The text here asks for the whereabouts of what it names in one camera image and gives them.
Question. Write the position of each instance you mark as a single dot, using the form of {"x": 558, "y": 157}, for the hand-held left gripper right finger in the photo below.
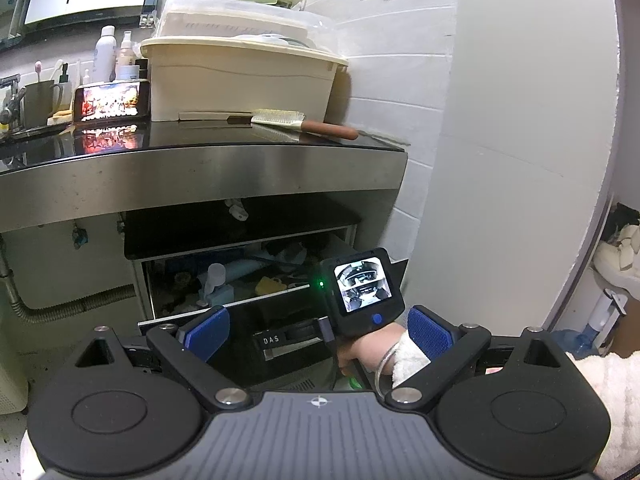
{"x": 426, "y": 332}

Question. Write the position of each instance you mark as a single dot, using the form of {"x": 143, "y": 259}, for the cream plastic storage bin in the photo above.
{"x": 235, "y": 87}

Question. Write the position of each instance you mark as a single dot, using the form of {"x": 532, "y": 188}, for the steel vanity counter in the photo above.
{"x": 200, "y": 170}

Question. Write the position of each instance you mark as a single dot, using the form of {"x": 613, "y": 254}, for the black flat labelled device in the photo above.
{"x": 287, "y": 344}

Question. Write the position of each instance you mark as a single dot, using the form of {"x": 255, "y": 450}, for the grey mug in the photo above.
{"x": 39, "y": 105}

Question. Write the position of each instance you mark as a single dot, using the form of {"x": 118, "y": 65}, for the yellow plastic item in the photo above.
{"x": 270, "y": 286}

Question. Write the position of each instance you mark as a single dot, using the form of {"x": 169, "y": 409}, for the white plastic cup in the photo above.
{"x": 216, "y": 277}

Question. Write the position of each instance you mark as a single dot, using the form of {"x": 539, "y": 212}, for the small white spray bottle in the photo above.
{"x": 125, "y": 50}

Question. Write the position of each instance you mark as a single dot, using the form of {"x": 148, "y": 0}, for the white toothbrush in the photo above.
{"x": 57, "y": 69}

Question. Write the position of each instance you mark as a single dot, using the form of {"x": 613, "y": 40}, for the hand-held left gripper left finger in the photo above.
{"x": 206, "y": 334}

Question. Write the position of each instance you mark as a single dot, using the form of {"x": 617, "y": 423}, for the white plastic hook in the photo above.
{"x": 237, "y": 210}

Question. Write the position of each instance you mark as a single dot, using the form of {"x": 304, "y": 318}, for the white grilled appliance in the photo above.
{"x": 11, "y": 375}

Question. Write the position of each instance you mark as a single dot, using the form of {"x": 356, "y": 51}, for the clear plastic cover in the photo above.
{"x": 235, "y": 17}

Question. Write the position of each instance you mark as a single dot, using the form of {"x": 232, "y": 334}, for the smartphone with lit screen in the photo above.
{"x": 111, "y": 100}

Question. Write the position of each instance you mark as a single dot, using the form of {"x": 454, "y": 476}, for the white cloth pile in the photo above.
{"x": 620, "y": 257}

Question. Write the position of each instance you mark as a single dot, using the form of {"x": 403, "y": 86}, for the white cosmetic jar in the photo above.
{"x": 128, "y": 72}

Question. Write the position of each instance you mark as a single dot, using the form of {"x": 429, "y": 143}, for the black glass drawer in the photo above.
{"x": 235, "y": 227}
{"x": 235, "y": 305}

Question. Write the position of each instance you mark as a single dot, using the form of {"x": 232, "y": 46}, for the blue pipe valve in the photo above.
{"x": 79, "y": 238}

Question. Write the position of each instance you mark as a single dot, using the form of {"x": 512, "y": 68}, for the blue tube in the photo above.
{"x": 244, "y": 269}

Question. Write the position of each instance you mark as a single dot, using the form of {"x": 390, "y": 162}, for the yellow soap bar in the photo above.
{"x": 60, "y": 117}

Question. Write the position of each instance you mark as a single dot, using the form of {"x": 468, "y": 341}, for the closed black glass drawer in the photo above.
{"x": 235, "y": 227}

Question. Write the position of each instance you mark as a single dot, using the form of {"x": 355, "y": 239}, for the person's right hand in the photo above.
{"x": 367, "y": 352}

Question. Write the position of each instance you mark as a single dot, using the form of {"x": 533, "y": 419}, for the person's right forearm white sleeve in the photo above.
{"x": 411, "y": 360}

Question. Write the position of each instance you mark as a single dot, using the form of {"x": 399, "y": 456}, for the light blue box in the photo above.
{"x": 217, "y": 296}

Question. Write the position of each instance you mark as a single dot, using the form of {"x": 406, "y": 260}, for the tall white bottle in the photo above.
{"x": 104, "y": 55}

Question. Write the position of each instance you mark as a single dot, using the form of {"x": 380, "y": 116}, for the chrome faucet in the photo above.
{"x": 11, "y": 102}

